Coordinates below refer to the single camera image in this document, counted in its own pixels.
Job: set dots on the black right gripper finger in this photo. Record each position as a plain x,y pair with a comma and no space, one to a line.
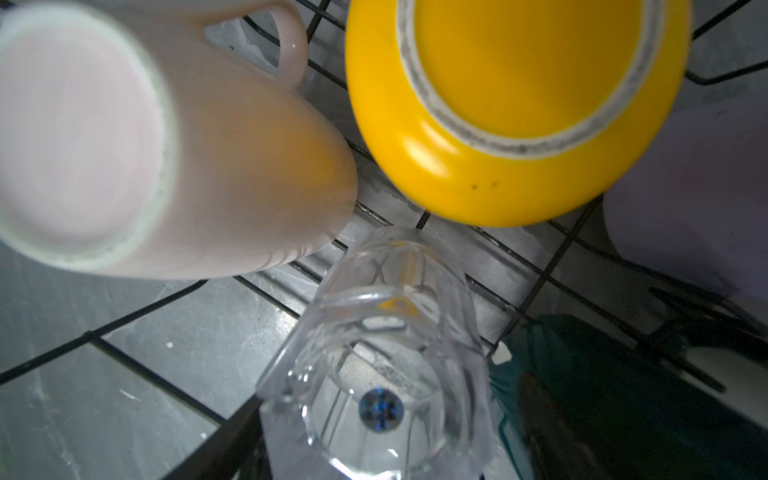
237,447

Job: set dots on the black wire dish rack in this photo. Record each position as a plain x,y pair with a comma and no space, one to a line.
124,379

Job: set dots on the yellow mug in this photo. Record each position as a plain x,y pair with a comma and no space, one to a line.
509,113

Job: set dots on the cream mug pink handle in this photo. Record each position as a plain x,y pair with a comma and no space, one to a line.
165,141

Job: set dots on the white faceted mug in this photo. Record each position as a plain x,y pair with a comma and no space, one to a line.
745,381

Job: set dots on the green mug white inside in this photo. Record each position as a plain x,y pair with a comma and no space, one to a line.
578,404

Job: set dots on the lavender plastic cup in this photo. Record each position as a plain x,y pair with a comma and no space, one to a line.
694,206

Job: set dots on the clear glass cup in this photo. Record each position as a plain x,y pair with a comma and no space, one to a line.
384,375

